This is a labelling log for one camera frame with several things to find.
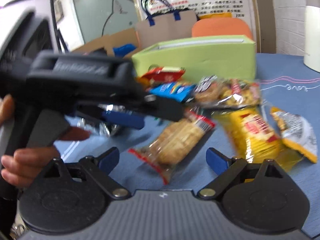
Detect person left hand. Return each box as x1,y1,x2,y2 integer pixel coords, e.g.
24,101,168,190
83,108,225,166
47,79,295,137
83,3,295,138
1,94,91,188

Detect large silver snack bag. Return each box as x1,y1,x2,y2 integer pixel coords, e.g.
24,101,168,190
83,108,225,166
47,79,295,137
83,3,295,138
76,105,125,138

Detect clear cracker packet red ends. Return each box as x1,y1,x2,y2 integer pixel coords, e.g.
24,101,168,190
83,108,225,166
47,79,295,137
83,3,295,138
128,110,215,185

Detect yellow chip packet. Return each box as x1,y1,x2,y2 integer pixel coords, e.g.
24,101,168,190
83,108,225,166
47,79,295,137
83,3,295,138
212,108,303,171

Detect red snack bag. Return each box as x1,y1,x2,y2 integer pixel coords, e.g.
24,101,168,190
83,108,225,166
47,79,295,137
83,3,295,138
136,65,185,88

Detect blue cookie packet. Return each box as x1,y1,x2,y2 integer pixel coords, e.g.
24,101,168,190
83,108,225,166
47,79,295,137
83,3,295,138
149,81,196,102

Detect blue object in box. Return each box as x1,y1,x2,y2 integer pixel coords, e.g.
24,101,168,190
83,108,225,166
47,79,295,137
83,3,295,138
113,43,137,57

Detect small silver yellow packet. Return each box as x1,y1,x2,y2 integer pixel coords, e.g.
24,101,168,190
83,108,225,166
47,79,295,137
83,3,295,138
270,107,318,164

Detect round biscuit packet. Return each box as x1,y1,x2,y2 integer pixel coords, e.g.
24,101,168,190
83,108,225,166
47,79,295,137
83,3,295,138
193,75,261,109

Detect brown cardboard box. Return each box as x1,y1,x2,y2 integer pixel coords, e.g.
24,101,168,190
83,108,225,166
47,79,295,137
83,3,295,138
72,28,141,58

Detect blue striped tablecloth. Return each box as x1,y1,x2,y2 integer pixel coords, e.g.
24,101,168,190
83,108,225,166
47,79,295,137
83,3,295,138
55,54,319,238

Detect green cardboard box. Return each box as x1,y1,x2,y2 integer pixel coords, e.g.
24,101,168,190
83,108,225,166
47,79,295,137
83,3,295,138
131,35,256,83

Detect orange chair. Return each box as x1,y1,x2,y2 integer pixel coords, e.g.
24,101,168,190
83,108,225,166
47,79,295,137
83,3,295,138
191,18,254,40

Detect cream thermos jug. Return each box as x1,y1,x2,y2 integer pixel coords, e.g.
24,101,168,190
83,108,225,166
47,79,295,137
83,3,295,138
304,0,320,72

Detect brown paper bag blue handles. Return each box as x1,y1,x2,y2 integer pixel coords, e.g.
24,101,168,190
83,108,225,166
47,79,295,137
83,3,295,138
135,0,199,49

